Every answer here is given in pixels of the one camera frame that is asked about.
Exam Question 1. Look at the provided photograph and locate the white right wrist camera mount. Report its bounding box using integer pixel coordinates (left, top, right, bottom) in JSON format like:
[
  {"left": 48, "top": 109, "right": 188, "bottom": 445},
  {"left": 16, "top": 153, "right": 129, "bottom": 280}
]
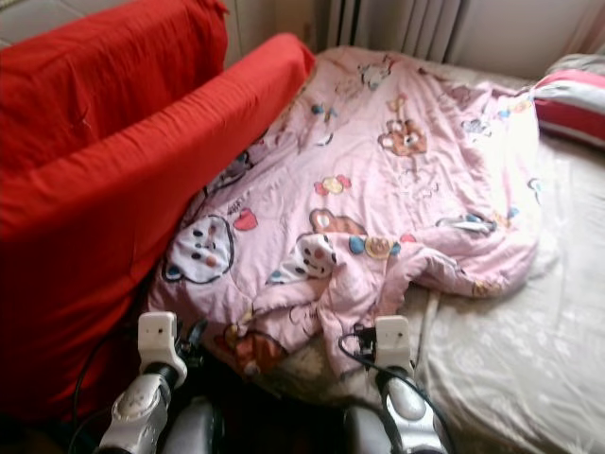
[{"left": 372, "top": 315, "right": 413, "bottom": 375}]

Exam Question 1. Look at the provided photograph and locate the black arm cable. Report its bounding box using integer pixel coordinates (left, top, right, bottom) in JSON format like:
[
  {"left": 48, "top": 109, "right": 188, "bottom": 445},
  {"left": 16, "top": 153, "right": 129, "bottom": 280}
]
[
  {"left": 70, "top": 329, "right": 145, "bottom": 454},
  {"left": 337, "top": 331, "right": 447, "bottom": 447}
]

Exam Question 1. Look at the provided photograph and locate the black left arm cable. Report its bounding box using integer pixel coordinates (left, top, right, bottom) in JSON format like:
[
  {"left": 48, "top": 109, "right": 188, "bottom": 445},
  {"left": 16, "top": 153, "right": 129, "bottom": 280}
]
[{"left": 70, "top": 329, "right": 145, "bottom": 454}]

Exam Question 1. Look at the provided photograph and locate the pink cartoon print quilt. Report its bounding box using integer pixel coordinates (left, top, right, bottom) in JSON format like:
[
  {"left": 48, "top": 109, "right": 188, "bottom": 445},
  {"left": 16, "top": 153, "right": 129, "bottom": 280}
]
[{"left": 146, "top": 47, "right": 560, "bottom": 381}]

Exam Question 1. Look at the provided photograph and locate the grey pleated curtain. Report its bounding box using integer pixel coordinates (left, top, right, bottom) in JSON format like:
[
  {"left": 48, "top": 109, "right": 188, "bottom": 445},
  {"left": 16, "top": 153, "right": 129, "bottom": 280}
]
[{"left": 325, "top": 0, "right": 470, "bottom": 60}]

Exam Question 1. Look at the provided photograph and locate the beige floral bed sheet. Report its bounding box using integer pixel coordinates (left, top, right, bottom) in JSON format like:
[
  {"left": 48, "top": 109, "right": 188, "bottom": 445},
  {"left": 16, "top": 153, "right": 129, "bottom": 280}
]
[{"left": 246, "top": 61, "right": 605, "bottom": 454}]

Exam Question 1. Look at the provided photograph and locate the dark grey right robot leg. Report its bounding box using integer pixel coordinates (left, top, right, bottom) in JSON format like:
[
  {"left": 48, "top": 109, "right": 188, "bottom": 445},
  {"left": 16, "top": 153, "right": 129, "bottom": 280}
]
[{"left": 344, "top": 407, "right": 389, "bottom": 454}]

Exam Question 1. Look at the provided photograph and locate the dark grey robot leg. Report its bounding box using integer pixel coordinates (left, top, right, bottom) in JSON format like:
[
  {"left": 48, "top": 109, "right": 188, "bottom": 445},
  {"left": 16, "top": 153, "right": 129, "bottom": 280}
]
[
  {"left": 174, "top": 397, "right": 215, "bottom": 454},
  {"left": 344, "top": 407, "right": 389, "bottom": 454}
]

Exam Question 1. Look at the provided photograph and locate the striped red blue bolster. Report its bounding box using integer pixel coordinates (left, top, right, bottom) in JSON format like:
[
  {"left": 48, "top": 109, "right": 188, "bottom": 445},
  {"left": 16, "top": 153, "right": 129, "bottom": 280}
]
[{"left": 533, "top": 54, "right": 605, "bottom": 148}]

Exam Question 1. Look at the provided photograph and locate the dark grey left robot leg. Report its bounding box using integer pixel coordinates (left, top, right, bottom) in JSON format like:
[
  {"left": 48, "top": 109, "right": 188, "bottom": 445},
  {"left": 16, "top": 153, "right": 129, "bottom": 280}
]
[{"left": 174, "top": 397, "right": 215, "bottom": 454}]

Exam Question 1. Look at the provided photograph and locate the red sofa back cushion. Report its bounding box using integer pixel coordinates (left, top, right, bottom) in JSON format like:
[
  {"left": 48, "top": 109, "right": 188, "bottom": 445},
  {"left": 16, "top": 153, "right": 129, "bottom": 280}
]
[{"left": 0, "top": 0, "right": 231, "bottom": 178}]

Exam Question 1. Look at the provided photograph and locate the long red sofa cushion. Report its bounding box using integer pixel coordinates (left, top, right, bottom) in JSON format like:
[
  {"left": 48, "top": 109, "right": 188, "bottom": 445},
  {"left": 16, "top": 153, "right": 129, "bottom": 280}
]
[{"left": 0, "top": 33, "right": 316, "bottom": 424}]

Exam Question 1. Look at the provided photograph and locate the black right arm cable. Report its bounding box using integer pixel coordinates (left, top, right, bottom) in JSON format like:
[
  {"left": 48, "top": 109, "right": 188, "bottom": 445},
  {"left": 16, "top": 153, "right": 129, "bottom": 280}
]
[{"left": 337, "top": 331, "right": 447, "bottom": 447}]

